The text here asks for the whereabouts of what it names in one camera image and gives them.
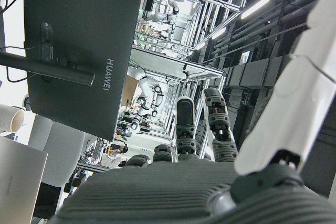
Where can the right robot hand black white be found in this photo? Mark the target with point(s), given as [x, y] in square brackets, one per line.
[162, 195]

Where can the cardboard box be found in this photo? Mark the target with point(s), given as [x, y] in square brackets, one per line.
[130, 90]

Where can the white paper cup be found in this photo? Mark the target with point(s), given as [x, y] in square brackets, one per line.
[10, 119]

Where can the person in white shirt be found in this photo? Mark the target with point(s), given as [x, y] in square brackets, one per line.
[111, 157]

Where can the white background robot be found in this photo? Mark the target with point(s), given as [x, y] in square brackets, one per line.
[144, 90]

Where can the grey white chair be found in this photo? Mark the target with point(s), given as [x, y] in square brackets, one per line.
[60, 150]

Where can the silver Huawei laptop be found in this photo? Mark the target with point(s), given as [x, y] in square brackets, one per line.
[18, 182]

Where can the short ceiling light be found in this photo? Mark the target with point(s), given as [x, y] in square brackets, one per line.
[218, 33]

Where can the black monitor stand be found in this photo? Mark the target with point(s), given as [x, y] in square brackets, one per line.
[39, 68]

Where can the black Huawei monitor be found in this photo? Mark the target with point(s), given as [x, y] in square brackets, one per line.
[78, 11]

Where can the long ceiling light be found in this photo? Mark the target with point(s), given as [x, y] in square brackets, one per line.
[256, 6]

